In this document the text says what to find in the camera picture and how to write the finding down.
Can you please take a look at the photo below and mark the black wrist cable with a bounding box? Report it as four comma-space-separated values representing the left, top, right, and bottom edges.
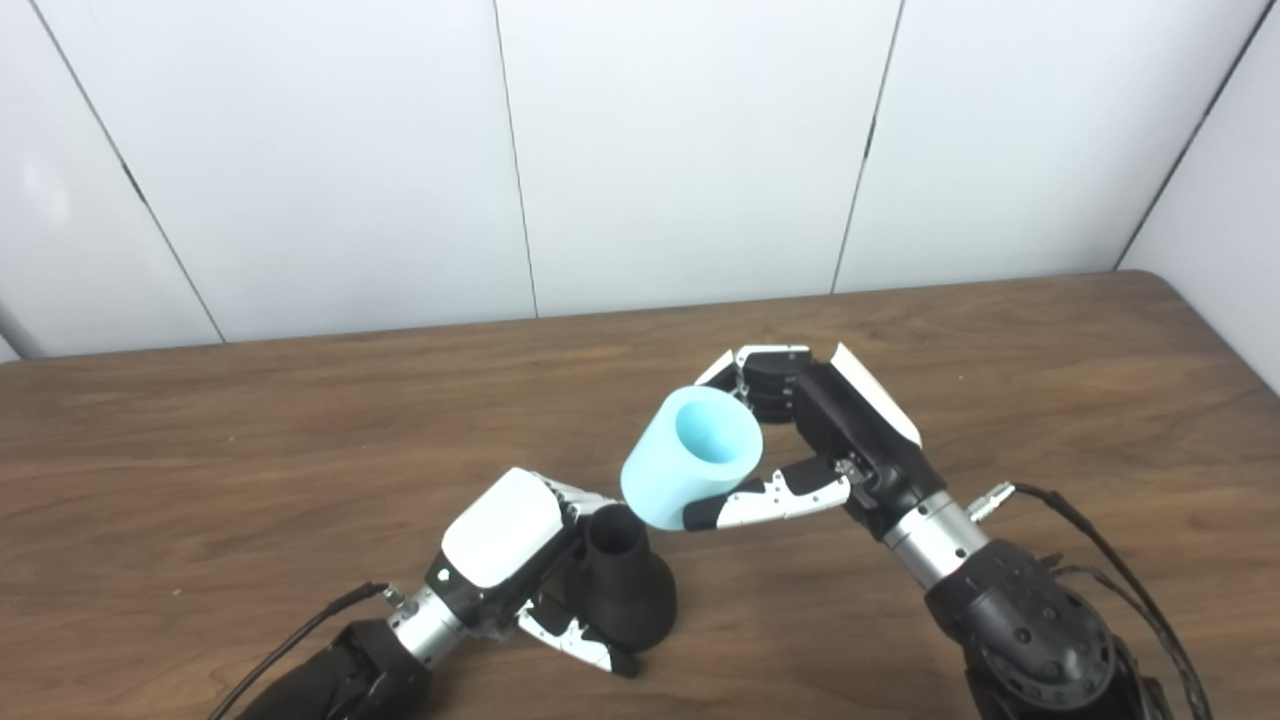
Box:
965, 482, 1216, 720
207, 582, 391, 720

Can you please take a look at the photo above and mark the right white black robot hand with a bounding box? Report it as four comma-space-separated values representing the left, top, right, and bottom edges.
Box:
683, 342, 949, 541

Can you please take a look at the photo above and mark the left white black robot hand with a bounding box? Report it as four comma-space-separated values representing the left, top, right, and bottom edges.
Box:
425, 467, 639, 679

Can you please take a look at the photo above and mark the light-blue cylindrical hose piece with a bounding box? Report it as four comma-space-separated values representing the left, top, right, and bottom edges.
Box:
620, 385, 765, 531

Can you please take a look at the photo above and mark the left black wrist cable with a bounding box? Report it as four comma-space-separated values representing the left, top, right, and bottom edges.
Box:
207, 582, 391, 720

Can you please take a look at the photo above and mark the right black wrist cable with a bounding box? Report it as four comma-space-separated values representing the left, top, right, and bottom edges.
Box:
965, 482, 1216, 720

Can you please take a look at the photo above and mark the black funnel-shaped nozzle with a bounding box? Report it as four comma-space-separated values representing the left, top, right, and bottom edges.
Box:
575, 503, 678, 653

